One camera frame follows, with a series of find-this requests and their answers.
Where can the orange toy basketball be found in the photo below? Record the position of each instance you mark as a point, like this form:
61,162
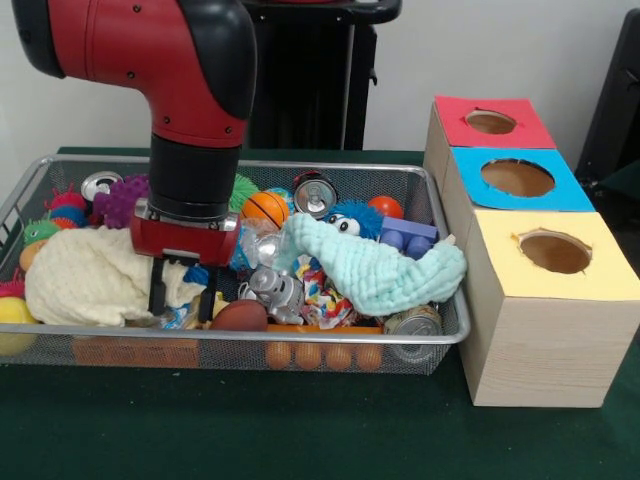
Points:
265,209

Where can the purple spiky ball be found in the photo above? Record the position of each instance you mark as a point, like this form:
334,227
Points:
117,200

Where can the red soda can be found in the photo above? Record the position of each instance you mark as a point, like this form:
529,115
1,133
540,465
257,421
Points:
314,196

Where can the purple toy block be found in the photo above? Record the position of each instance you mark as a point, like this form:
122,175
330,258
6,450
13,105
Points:
407,235

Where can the crushed silver can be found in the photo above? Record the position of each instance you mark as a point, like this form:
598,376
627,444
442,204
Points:
412,325

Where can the wooden box with three holes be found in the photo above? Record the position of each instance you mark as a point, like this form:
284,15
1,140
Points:
550,350

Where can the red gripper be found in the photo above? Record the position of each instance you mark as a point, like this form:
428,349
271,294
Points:
185,242

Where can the black chair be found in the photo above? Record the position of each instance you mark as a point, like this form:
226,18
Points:
620,100

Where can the brown toy football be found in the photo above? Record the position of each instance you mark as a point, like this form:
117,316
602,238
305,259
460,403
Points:
240,316

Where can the silver toy robot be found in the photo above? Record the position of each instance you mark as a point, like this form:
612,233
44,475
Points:
272,292

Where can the blue spiky ball with eyes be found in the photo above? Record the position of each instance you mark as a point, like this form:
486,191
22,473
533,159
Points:
357,215

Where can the mint knitted cloth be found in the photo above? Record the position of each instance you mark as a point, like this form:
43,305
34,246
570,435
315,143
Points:
380,275

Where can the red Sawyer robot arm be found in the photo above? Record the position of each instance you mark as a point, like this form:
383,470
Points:
150,60

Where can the cream knitted cloth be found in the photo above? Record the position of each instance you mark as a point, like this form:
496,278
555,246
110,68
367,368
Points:
75,275

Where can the dark green side table cloth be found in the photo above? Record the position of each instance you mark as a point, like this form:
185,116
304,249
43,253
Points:
625,179

